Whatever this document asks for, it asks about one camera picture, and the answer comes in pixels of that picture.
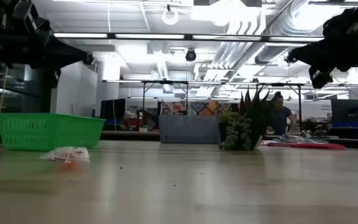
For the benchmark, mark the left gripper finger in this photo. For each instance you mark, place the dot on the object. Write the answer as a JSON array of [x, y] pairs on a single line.
[[64, 56]]

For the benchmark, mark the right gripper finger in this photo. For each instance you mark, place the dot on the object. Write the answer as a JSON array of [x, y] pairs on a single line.
[[315, 54]]

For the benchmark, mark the green plastic basket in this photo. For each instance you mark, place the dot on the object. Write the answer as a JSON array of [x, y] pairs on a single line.
[[42, 130]]

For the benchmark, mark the white blue candy bar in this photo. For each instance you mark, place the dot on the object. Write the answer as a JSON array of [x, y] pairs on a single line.
[[287, 138]]

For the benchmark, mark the teal clear wrapped candy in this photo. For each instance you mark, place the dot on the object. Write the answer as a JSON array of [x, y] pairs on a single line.
[[314, 140]]

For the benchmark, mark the black ceiling spotlight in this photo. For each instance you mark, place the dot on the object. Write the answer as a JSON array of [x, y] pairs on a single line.
[[89, 60], [190, 55]]

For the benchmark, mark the black computer monitor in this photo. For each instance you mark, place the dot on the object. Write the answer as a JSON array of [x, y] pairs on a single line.
[[112, 109], [348, 110]]

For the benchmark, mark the person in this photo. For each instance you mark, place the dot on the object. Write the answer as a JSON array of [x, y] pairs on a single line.
[[165, 111], [280, 118]]

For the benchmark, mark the blue desk panel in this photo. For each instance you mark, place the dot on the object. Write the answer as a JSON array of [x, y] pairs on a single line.
[[353, 124]]

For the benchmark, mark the potted succulent plant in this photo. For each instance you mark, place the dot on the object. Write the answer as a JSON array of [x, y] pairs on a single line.
[[247, 124]]

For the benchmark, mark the grey translucent bin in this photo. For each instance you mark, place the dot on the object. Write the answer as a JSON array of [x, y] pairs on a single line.
[[188, 129]]

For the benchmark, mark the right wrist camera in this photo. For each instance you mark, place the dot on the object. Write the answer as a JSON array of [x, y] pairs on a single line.
[[319, 77]]

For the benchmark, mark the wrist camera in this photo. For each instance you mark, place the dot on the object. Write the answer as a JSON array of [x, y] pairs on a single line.
[[319, 77], [54, 77]]

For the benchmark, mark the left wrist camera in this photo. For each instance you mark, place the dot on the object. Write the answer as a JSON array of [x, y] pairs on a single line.
[[54, 77]]

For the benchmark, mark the black background table frame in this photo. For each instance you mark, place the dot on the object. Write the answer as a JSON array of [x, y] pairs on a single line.
[[299, 105], [144, 93]]

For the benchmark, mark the black metal table frame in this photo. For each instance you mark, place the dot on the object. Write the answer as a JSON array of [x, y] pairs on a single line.
[[129, 136]]

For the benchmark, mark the colourful patterned wall hanging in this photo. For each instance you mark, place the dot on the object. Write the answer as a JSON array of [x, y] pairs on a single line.
[[210, 108]]

